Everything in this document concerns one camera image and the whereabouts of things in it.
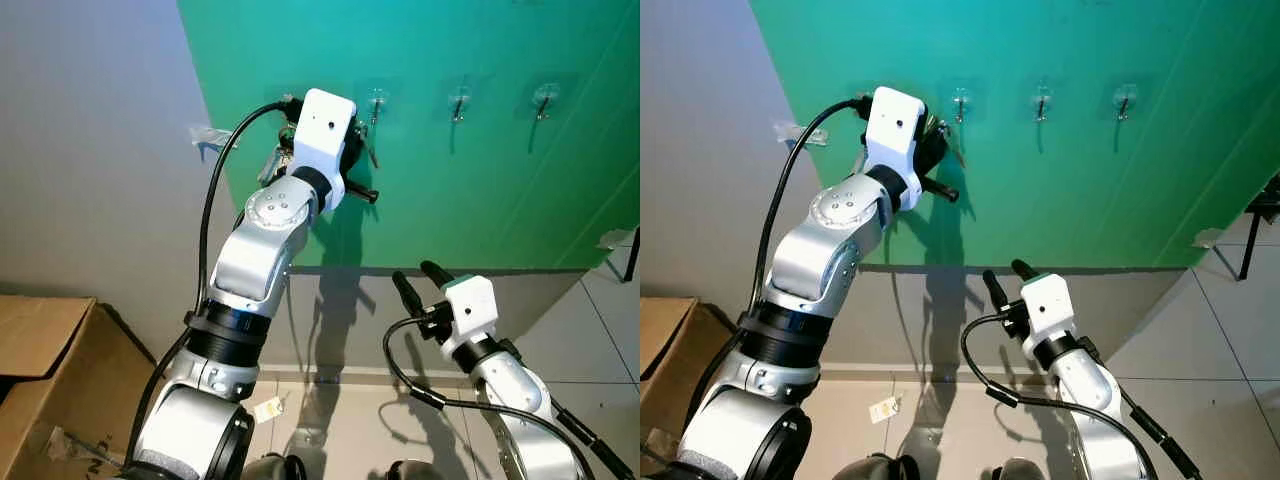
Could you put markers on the large green wall board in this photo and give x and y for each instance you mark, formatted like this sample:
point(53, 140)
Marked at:
point(1080, 190)
point(500, 180)

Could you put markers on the dark grey left robot leg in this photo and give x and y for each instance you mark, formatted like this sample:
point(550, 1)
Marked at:
point(875, 468)
point(275, 468)

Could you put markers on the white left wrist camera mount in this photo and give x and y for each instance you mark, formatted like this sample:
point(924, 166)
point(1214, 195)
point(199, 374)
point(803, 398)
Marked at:
point(893, 125)
point(322, 125)

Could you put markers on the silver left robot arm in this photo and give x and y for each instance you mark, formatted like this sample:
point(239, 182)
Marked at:
point(265, 260)
point(830, 255)

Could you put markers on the small paper tag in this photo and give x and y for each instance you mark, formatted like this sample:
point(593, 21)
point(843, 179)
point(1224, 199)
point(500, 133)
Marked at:
point(268, 410)
point(885, 409)

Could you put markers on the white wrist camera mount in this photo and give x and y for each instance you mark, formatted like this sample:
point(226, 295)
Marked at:
point(322, 125)
point(1050, 308)
point(893, 125)
point(472, 310)

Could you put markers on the dark grey robot leg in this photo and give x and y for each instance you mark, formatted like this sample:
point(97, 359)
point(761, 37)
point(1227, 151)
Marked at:
point(275, 468)
point(1017, 470)
point(415, 470)
point(875, 468)

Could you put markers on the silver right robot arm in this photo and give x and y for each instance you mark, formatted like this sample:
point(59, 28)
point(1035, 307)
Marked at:
point(520, 385)
point(1085, 385)

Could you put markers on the brown cardboard box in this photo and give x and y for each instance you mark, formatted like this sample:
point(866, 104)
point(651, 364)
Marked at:
point(60, 400)
point(670, 370)

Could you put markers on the key bunch with white charm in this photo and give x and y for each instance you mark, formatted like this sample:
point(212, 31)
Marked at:
point(860, 160)
point(275, 165)

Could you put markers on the clear adhesive wall hook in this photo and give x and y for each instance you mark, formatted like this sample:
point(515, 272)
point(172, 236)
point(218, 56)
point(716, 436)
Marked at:
point(460, 102)
point(545, 100)
point(377, 100)
point(960, 100)
point(1125, 100)
point(1042, 102)

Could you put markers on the black metal chair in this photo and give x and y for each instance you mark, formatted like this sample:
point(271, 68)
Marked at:
point(1265, 200)

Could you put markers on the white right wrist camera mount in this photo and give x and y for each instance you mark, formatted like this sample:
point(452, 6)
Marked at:
point(472, 310)
point(1050, 308)

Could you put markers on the clear tape piece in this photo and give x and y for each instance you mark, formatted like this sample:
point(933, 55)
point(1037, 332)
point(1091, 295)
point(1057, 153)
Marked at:
point(790, 133)
point(208, 136)
point(1208, 238)
point(614, 240)

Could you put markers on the dark grey right robot leg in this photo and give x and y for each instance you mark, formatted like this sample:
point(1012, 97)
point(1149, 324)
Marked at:
point(1017, 470)
point(415, 470)

